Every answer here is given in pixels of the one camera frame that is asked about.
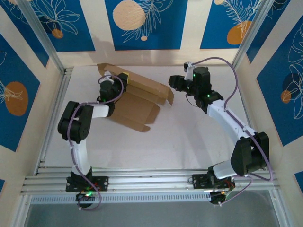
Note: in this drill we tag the brown cardboard box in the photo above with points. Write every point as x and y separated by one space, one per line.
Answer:
142 85

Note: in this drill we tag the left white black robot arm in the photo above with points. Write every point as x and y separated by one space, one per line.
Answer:
80 156

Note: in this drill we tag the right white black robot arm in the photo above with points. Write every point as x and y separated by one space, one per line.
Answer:
227 118

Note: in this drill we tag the left black controller board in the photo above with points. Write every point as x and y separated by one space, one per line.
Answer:
82 197

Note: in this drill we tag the black controller board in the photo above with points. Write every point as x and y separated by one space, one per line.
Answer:
82 197
216 198

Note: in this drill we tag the right black controller board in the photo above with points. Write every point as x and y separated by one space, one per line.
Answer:
216 198

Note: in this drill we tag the aluminium side rail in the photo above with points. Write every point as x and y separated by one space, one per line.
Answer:
243 99
56 111

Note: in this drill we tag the blue floral wall panel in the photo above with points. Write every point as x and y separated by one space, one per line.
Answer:
21 30
14 71
267 30
156 35
71 23
217 19
272 94

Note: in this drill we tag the aluminium corner post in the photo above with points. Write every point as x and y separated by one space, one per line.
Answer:
255 28
40 30

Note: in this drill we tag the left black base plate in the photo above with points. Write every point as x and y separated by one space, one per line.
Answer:
103 183

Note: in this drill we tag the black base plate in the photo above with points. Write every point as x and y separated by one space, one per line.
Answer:
103 183
198 182

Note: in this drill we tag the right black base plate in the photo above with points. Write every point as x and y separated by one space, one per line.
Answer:
198 182

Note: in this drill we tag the aluminium frame rail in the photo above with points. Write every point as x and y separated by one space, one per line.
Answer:
146 182

